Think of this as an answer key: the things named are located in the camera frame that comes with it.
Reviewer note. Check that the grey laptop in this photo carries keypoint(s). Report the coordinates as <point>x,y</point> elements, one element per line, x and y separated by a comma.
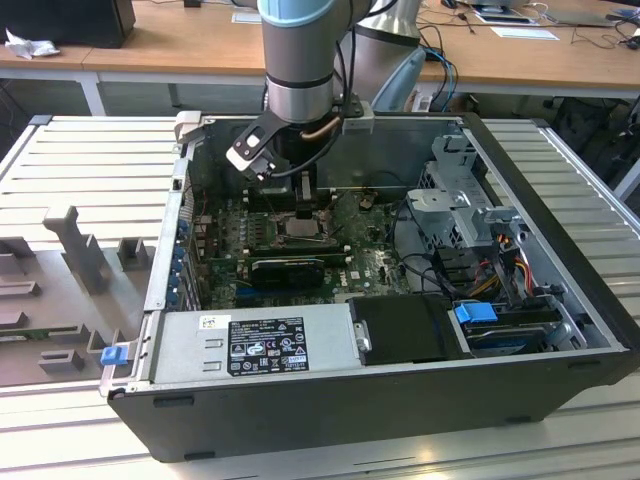
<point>585,15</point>

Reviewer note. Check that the black open PC case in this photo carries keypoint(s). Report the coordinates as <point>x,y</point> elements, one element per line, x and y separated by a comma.
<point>300,420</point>

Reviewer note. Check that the wooden desk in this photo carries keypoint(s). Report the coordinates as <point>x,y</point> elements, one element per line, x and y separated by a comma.
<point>30,64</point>
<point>200,45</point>

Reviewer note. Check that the black box on desk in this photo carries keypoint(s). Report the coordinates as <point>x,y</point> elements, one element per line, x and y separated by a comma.
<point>65,20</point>

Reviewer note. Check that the pale blue teach pendant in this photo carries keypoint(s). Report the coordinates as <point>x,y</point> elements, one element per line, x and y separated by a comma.
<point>400,82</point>

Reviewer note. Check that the CPU socket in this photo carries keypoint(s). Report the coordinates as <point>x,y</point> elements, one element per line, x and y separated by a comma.
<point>276,232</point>

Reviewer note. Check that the white paper sheet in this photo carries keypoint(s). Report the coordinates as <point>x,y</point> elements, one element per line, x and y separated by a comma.
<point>247,18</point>
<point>525,33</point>

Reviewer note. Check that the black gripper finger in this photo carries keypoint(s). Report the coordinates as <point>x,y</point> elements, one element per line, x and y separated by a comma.
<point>305,210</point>

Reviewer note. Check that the black office chair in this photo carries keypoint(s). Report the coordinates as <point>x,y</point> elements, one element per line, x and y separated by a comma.
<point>585,135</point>

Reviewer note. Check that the metal drive cage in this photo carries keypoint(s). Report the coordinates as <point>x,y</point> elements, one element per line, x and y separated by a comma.
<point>440,205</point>

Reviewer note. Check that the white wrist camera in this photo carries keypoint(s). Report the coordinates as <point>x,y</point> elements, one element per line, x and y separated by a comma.
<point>239,156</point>

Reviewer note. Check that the hard disk in blue carrier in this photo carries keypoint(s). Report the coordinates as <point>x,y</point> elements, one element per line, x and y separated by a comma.
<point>475,312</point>

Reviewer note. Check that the green motherboard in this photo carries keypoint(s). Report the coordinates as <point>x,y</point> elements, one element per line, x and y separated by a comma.
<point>370,270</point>

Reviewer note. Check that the grey parts rack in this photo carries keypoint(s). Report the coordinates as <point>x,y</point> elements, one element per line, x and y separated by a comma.
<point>60,300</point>

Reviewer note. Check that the black graphics card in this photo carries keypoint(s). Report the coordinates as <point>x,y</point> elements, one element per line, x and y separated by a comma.
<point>285,274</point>

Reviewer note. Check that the green RAM stick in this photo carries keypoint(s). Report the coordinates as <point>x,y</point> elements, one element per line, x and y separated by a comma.
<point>30,334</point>

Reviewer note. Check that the blue case latch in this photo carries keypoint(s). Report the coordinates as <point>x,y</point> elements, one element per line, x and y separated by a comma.
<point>112,357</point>

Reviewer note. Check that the crumpled white paper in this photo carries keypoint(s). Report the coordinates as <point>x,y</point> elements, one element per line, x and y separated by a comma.
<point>30,47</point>

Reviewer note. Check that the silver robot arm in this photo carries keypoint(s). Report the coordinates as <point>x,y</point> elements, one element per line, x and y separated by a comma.
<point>300,60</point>

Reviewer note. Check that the silver power supply unit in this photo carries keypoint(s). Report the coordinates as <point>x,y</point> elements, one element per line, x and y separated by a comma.
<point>190,345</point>

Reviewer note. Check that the small white device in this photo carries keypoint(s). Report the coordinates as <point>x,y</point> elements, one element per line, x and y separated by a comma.
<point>422,102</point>

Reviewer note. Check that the black RAM slot bank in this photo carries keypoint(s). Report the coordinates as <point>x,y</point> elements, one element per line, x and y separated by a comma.
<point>322,201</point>
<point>330,256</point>

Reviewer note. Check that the coin battery holder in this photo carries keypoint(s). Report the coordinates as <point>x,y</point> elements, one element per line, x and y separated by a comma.
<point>367,201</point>

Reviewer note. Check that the black plastic shroud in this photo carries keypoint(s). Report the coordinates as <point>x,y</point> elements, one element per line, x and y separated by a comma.
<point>405,330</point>

